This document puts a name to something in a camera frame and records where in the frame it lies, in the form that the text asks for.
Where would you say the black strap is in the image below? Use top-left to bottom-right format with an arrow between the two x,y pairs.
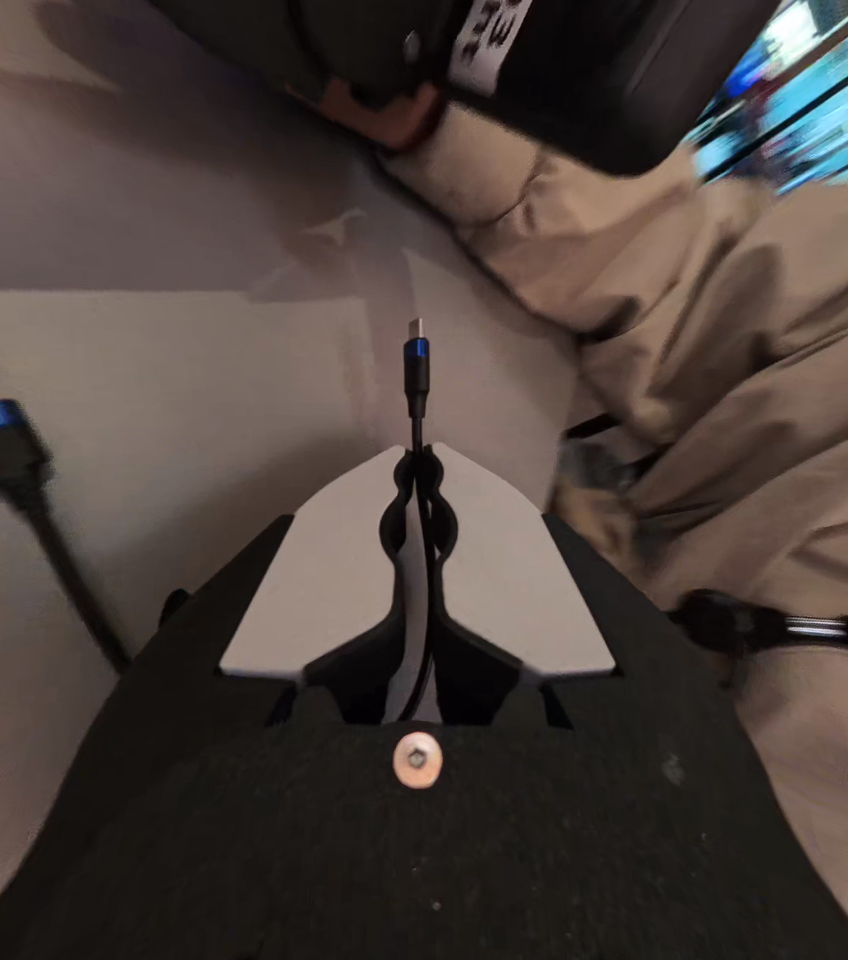
665,588 -> 848,663

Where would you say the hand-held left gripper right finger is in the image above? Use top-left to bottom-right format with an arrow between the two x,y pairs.
427,442 -> 618,680

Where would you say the grey desk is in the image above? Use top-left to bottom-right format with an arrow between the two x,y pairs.
0,0 -> 582,901

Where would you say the person's beige jacket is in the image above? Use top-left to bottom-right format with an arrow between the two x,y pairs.
544,300 -> 848,960

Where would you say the person's right hand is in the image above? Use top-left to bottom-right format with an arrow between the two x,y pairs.
322,73 -> 447,147

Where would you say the person's right forearm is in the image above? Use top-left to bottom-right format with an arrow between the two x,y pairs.
379,101 -> 848,451

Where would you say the black cable with blue bands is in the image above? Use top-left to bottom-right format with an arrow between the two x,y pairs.
0,318 -> 446,725

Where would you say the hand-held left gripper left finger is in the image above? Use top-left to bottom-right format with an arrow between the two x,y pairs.
220,444 -> 410,684

